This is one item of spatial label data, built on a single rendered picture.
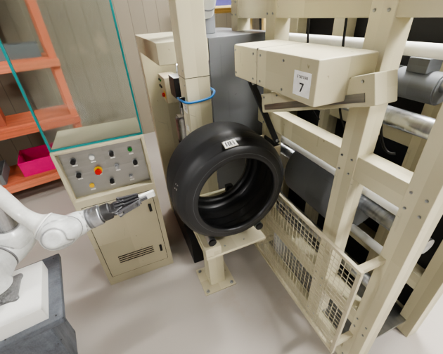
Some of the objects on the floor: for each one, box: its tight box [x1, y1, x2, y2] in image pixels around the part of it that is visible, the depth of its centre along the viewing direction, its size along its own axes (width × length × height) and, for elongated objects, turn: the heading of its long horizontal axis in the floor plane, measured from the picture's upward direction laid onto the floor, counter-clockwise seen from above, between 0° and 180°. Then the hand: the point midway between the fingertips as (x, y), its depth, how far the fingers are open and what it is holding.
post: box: [168, 0, 225, 285], centre depth 154 cm, size 13×13×250 cm
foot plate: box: [196, 261, 236, 296], centre depth 221 cm, size 27×27×2 cm
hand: (146, 195), depth 117 cm, fingers closed
